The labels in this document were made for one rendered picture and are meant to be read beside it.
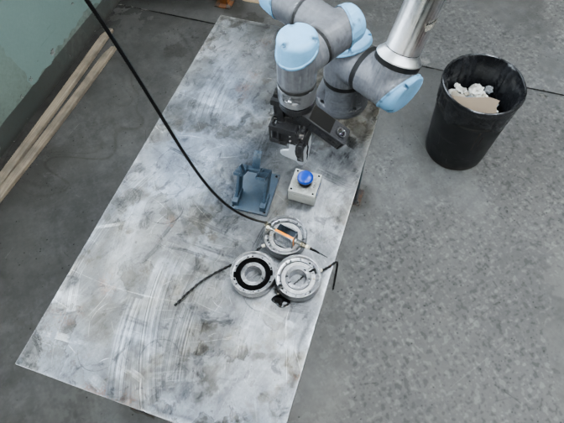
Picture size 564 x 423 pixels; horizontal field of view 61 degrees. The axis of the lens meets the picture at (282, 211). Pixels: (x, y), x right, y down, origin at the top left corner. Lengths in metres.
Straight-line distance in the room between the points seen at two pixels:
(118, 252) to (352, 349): 1.03
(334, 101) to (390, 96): 0.21
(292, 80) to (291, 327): 0.53
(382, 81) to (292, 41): 0.41
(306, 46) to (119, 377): 0.77
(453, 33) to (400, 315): 1.69
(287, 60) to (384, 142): 1.57
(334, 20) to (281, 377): 0.72
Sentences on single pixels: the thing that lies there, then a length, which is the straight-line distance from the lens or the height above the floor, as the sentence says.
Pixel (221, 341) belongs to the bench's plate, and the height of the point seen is 0.80.
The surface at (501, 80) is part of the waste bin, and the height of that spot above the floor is 0.35.
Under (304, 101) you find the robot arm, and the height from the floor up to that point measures 1.17.
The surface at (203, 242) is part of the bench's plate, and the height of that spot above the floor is 0.80.
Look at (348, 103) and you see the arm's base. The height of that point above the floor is 0.85.
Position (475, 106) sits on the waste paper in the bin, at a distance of 2.17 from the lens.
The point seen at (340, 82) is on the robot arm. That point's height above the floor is 0.92.
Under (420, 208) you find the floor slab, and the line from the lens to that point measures 2.21.
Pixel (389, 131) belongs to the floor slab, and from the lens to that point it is 2.43.
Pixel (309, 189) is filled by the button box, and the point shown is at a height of 0.84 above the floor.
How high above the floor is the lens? 1.85
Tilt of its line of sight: 60 degrees down
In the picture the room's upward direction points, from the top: 3 degrees counter-clockwise
